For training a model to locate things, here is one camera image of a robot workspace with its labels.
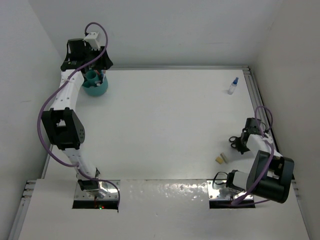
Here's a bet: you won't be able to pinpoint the yellow eraser block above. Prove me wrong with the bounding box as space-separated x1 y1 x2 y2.
215 156 224 165

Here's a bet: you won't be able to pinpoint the small blue cap bottle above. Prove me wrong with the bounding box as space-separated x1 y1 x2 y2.
227 77 239 95

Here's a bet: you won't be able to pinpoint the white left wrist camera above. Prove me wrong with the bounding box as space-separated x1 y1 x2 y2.
83 31 101 50

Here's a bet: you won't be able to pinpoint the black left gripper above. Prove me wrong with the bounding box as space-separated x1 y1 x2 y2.
82 45 112 71

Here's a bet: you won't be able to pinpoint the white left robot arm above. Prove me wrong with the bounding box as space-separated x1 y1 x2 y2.
37 38 113 196

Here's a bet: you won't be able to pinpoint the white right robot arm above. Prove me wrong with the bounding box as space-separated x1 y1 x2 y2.
225 117 295 204

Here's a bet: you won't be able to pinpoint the large black handled scissors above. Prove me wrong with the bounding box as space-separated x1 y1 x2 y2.
228 136 242 149

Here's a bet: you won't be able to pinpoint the white eraser block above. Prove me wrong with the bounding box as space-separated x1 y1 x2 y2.
220 152 229 164

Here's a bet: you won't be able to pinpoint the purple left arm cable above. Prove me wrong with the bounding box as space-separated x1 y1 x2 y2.
37 22 121 210

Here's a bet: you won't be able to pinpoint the teal round organizer container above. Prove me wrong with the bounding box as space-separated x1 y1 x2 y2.
82 70 109 97

